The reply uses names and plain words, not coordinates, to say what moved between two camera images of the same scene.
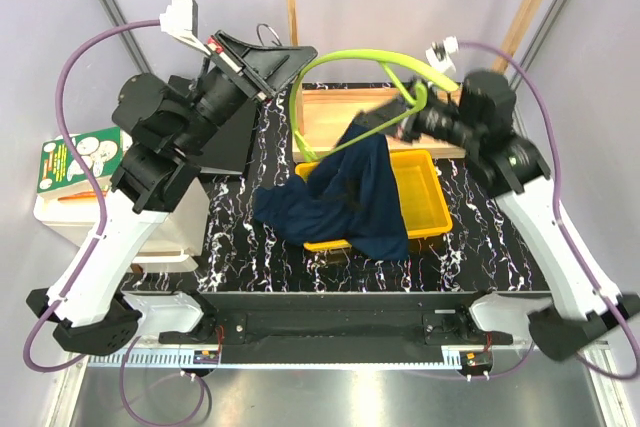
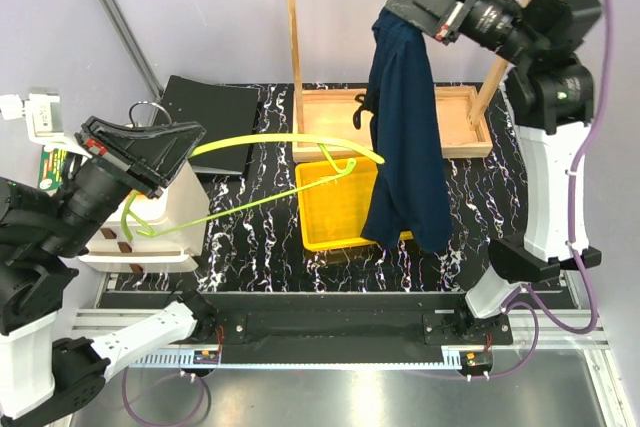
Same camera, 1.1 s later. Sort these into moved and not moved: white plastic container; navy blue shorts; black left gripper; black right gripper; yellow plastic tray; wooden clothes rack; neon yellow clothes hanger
Moved: black left gripper; navy blue shorts; black right gripper; yellow plastic tray; neon yellow clothes hanger
Not moved: white plastic container; wooden clothes rack
